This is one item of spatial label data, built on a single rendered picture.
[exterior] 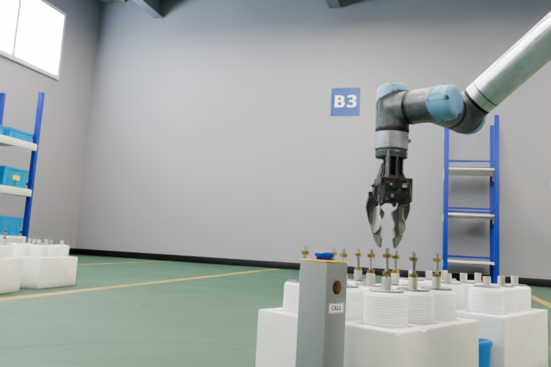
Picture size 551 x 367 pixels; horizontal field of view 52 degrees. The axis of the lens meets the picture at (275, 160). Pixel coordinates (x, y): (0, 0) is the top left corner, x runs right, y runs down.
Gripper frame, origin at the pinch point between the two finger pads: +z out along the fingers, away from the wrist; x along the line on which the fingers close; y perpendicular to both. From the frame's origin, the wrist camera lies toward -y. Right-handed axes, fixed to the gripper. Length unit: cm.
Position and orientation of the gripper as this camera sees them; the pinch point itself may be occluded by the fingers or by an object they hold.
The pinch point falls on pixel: (386, 242)
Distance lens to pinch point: 130.9
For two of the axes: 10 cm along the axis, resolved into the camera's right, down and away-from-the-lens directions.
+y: 0.6, -1.4, -9.9
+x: 10.0, 0.6, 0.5
